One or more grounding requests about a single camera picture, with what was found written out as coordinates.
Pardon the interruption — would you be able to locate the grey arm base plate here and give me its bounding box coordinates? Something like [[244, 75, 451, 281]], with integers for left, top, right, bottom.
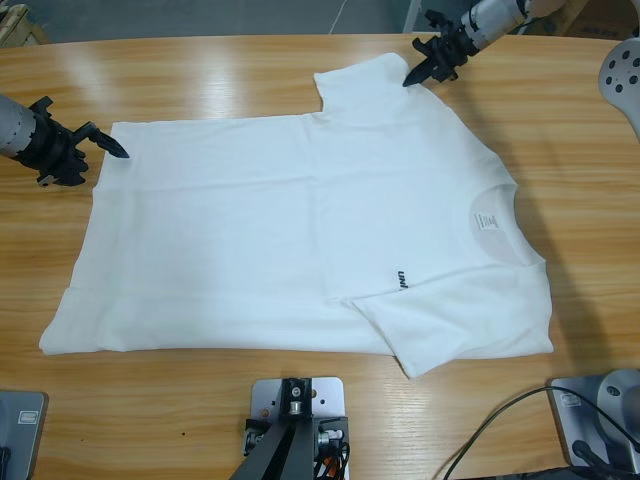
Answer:
[[0, 389, 50, 480], [547, 375, 640, 471]]

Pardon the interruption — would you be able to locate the wooden pallet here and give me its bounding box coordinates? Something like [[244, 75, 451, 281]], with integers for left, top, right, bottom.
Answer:
[[0, 0, 49, 49]]

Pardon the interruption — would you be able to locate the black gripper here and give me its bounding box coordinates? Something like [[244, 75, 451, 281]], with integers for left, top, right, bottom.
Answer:
[[402, 9, 474, 88], [17, 96, 132, 189]]

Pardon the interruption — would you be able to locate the thick black cable with plug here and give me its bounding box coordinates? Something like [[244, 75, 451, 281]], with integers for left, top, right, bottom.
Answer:
[[571, 439, 621, 480]]

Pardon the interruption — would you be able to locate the white metal frame leg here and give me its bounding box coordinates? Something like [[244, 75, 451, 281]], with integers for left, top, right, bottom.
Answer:
[[402, 0, 428, 34]]

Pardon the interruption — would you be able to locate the thin black cable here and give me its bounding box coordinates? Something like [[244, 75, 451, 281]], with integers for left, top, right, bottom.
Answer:
[[441, 386, 554, 480]]

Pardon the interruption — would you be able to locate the white t-shirt with black logo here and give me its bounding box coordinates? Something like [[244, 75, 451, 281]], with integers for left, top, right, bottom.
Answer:
[[38, 52, 557, 381]]

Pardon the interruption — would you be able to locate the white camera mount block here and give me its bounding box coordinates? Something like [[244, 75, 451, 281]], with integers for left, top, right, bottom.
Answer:
[[249, 377, 350, 480]]

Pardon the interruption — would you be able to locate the cardboard box with blue print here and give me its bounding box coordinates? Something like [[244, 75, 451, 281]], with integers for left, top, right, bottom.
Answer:
[[567, 0, 636, 40]]

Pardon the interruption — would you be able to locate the black cable bundle at mount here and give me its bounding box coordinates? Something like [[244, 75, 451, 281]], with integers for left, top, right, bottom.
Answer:
[[313, 439, 352, 480]]

